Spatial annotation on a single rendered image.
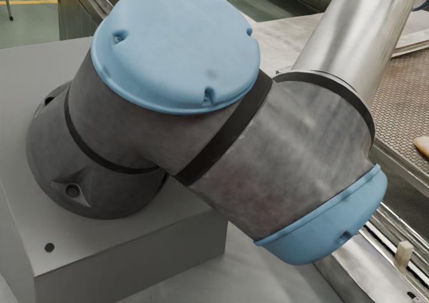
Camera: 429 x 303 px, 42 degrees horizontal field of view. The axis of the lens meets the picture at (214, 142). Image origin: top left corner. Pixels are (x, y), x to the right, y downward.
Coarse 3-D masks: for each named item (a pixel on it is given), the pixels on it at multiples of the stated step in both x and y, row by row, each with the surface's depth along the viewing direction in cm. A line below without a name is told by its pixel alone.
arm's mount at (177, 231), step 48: (48, 48) 61; (0, 96) 56; (0, 144) 54; (0, 192) 53; (0, 240) 58; (48, 240) 52; (96, 240) 55; (144, 240) 58; (192, 240) 63; (48, 288) 53; (96, 288) 57; (144, 288) 62
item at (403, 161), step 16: (400, 48) 108; (416, 48) 108; (400, 64) 104; (400, 80) 99; (416, 80) 98; (384, 96) 94; (400, 112) 89; (400, 128) 85; (416, 128) 85; (384, 144) 80; (400, 144) 82; (400, 160) 78; (416, 160) 78; (416, 176) 75
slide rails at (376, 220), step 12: (372, 216) 73; (384, 228) 70; (372, 240) 68; (396, 240) 68; (408, 240) 69; (384, 252) 66; (420, 252) 67; (396, 264) 65; (420, 264) 65; (408, 276) 63; (420, 288) 61
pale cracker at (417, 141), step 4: (416, 140) 81; (420, 140) 81; (424, 140) 81; (428, 140) 80; (416, 144) 81; (420, 144) 80; (424, 144) 80; (428, 144) 80; (420, 148) 80; (424, 148) 79; (428, 148) 79; (424, 152) 79; (428, 152) 78; (428, 156) 78
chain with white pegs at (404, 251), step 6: (366, 228) 72; (372, 234) 71; (378, 240) 70; (384, 246) 69; (402, 246) 64; (408, 246) 64; (390, 252) 68; (396, 252) 66; (402, 252) 65; (408, 252) 64; (396, 258) 66; (402, 258) 65; (408, 258) 65; (402, 264) 65; (414, 276) 65; (420, 282) 64; (426, 288) 63
